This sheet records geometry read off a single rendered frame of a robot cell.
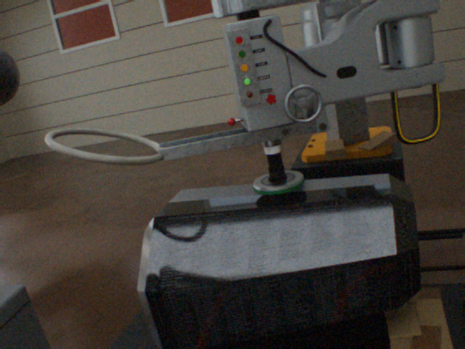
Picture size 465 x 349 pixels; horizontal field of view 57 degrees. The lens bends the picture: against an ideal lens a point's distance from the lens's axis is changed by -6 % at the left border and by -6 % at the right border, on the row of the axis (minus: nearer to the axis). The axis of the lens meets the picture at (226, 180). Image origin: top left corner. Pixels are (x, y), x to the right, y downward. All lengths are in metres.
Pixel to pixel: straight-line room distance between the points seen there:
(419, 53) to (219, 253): 1.13
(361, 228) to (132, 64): 7.33
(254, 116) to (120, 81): 7.18
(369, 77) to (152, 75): 6.93
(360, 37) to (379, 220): 0.70
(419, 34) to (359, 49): 0.27
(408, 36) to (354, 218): 0.76
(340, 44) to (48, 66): 8.20
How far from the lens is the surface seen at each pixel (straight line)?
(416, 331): 2.00
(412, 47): 1.95
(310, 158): 2.47
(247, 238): 1.78
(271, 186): 1.84
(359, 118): 2.57
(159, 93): 8.54
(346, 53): 1.82
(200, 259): 1.81
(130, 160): 1.64
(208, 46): 8.14
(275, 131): 1.81
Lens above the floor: 1.47
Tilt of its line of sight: 17 degrees down
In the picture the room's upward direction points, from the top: 12 degrees counter-clockwise
